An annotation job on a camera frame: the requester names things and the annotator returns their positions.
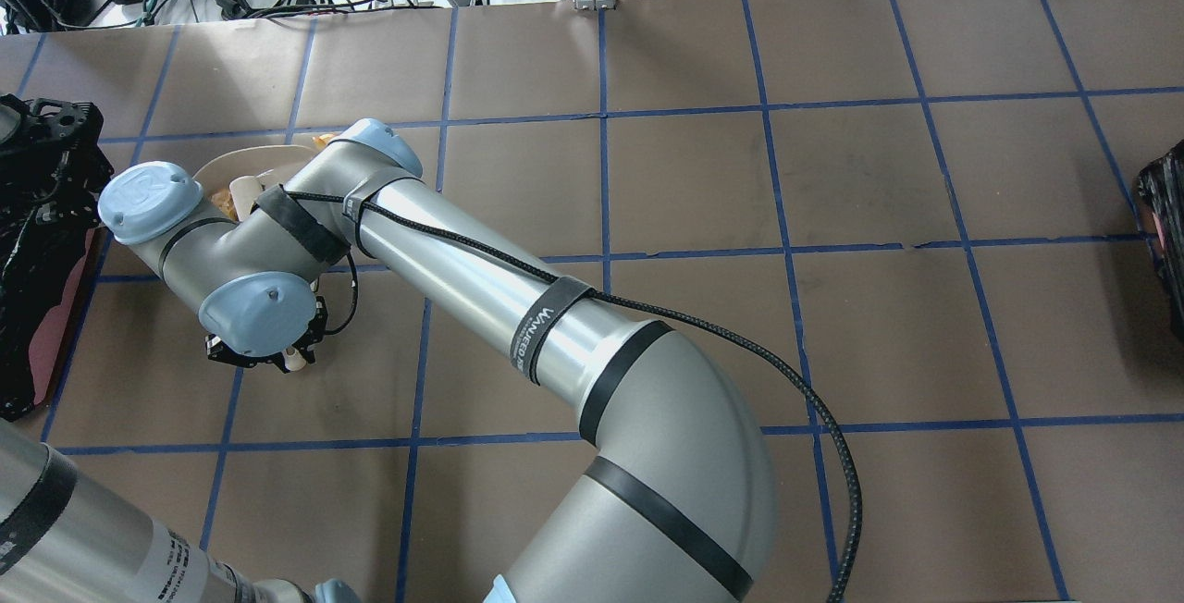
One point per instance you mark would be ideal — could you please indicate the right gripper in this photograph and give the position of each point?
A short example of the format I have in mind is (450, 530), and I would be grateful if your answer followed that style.
(242, 354)

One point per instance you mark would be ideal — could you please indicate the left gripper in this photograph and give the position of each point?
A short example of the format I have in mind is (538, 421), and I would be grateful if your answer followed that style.
(41, 172)

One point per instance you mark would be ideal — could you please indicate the orange peel trash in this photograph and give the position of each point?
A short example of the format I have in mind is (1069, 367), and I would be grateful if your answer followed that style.
(223, 200)

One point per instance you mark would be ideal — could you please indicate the beige plastic dustpan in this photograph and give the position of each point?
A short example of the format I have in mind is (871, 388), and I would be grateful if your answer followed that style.
(272, 164)

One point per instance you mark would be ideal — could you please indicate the beige hand brush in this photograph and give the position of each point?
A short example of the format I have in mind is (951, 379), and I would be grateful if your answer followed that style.
(244, 192)

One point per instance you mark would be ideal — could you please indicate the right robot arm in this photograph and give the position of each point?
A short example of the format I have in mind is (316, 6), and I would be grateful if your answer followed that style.
(679, 503)

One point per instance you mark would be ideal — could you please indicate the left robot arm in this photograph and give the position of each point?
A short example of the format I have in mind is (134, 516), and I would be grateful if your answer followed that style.
(67, 538)

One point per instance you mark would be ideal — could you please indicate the black lined bin left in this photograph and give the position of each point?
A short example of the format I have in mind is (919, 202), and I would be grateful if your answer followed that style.
(37, 262)

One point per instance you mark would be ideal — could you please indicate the black lined bin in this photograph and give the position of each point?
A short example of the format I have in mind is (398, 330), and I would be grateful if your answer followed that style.
(37, 262)
(1159, 198)

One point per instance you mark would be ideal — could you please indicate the black lined bin right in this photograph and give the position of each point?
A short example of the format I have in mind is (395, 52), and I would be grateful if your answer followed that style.
(1159, 198)

